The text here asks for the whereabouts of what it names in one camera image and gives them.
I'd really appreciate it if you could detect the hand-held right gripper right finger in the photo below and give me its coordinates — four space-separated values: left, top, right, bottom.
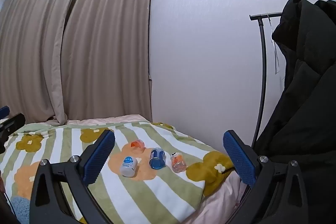
223 130 308 224

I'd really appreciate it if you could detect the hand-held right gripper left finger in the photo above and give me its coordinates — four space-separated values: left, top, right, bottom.
29 130 116 224

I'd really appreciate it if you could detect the orange plastic cup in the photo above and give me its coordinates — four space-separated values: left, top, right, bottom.
130 140 145 154

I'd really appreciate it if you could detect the blue plastic cup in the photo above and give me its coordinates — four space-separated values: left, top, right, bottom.
149 148 166 169

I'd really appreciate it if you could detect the white bottle blue label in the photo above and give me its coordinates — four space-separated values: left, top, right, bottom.
120 156 138 177

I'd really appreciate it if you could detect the pink bed sheet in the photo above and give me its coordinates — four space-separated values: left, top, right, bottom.
46 114 248 224

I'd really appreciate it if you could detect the beige curtain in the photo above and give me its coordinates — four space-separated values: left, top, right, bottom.
60 0 153 125
0 0 88 125

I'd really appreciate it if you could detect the striped floral blanket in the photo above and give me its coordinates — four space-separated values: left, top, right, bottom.
0 122 235 224

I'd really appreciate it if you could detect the black padded jacket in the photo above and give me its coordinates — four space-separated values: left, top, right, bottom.
254 0 336 224

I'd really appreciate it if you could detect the blue fuzzy cloth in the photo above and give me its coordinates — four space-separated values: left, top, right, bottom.
10 196 32 224

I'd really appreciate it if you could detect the black clothes rack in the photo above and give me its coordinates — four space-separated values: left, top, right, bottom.
249 12 285 149

